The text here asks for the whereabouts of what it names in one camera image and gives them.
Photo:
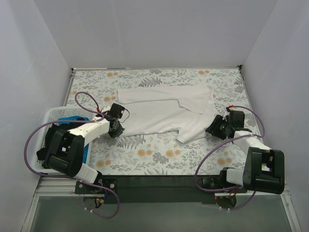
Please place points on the white t shirt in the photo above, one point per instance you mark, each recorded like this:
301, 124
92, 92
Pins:
188, 110

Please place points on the black t shirt in basket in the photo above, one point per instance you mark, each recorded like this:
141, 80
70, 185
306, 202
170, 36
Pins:
41, 154

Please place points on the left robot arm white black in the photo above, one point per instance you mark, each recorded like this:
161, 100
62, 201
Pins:
65, 150

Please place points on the blue t shirt in basket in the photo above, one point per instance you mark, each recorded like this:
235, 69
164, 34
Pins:
73, 118

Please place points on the aluminium front rail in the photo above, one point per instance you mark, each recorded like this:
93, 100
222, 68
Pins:
76, 212

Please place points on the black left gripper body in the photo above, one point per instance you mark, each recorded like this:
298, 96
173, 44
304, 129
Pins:
116, 128

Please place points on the floral patterned table mat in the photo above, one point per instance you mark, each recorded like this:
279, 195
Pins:
162, 153

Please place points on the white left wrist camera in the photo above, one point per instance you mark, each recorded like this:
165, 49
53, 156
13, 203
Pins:
105, 110

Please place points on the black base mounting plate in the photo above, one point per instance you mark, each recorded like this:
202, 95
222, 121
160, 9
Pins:
163, 188

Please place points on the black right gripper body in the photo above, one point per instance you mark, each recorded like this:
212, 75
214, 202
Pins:
216, 127

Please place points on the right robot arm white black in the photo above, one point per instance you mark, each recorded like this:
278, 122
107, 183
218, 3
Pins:
264, 169

